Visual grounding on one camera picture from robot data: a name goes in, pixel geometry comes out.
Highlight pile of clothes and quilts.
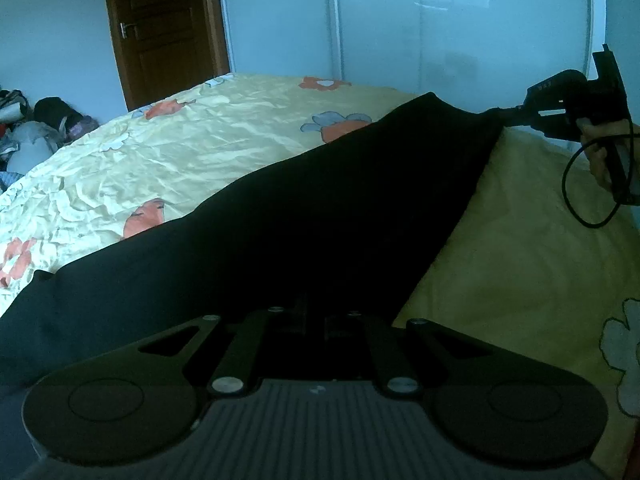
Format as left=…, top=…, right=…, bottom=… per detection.
left=0, top=87, right=99, bottom=192

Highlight brown wooden door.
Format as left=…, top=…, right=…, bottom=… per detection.
left=102, top=0, right=231, bottom=111

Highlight black cable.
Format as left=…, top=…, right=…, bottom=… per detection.
left=562, top=132, right=640, bottom=229

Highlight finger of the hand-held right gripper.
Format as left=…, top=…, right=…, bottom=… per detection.
left=492, top=104, right=537, bottom=129

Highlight black cloth bundle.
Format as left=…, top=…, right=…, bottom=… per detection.
left=33, top=97, right=85, bottom=132

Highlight black pants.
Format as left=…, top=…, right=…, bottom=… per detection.
left=0, top=92, right=507, bottom=391

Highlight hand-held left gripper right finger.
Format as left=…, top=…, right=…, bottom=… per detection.
left=347, top=311, right=484, bottom=397

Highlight person's right hand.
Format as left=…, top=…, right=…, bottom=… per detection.
left=579, top=120, right=640, bottom=197

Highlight yellow carrot print blanket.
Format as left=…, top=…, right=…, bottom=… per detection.
left=0, top=72, right=640, bottom=480

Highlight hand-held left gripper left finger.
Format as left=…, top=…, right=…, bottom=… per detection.
left=137, top=306, right=274, bottom=397

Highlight white sliding wardrobe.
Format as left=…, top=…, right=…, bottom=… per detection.
left=216, top=0, right=607, bottom=107

